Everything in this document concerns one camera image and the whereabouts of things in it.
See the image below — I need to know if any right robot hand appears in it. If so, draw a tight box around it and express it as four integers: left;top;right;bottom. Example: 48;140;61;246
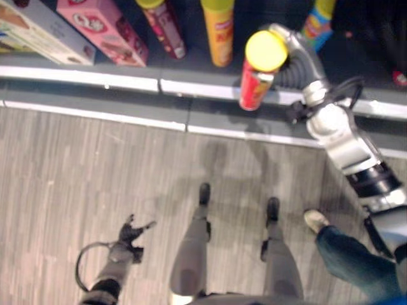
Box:
268;23;329;93

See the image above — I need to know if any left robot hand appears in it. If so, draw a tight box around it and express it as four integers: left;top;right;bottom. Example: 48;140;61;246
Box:
117;214;158;245

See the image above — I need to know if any red chips can yellow lid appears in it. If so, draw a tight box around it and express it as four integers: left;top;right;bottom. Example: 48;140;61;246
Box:
238;30;289;112

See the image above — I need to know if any blue chips can yellow lid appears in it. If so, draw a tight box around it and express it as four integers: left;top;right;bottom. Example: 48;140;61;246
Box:
300;0;337;53

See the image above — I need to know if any dark left robot foot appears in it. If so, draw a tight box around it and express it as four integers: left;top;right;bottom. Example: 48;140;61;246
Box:
198;182;211;207

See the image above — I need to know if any dark robot foot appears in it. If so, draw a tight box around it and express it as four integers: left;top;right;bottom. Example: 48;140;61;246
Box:
198;182;211;207
266;196;280;222

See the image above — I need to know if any red round package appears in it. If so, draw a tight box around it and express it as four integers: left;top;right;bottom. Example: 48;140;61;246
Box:
391;67;407;87

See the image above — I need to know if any grey shelf board white strip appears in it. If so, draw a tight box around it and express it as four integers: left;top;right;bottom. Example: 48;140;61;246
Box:
0;52;407;121
0;88;407;159

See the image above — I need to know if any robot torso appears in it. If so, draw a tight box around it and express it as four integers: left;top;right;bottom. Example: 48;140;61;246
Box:
171;292;306;305

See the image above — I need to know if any dark right robot foot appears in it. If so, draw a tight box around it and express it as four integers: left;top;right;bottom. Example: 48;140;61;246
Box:
266;196;280;222

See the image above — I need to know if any maroon chips can yellow lid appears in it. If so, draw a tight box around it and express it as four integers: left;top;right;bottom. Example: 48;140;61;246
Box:
135;0;187;60

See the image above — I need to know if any person's white shoe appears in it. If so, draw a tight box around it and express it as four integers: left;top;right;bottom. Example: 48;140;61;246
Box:
303;208;331;235

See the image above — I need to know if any silver right robot leg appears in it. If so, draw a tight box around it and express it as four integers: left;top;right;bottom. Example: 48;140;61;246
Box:
260;220;305;299

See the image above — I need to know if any person's leg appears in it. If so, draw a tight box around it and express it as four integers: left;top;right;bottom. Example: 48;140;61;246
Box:
314;224;407;301

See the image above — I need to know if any pink snack box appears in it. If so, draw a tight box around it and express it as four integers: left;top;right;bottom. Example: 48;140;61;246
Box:
56;0;150;68

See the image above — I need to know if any grey white snack box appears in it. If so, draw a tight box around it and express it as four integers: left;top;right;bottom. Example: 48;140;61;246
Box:
6;0;97;66

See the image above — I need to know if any cream green snack box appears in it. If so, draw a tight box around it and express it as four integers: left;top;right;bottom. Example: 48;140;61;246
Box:
0;4;69;65

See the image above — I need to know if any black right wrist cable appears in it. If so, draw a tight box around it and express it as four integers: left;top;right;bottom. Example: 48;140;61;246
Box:
329;77;366;107

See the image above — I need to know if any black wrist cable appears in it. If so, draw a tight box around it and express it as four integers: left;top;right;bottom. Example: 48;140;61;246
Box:
74;241;113;292
329;77;366;107

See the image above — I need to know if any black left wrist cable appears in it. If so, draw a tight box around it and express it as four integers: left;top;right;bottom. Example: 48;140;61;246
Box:
74;241;113;292

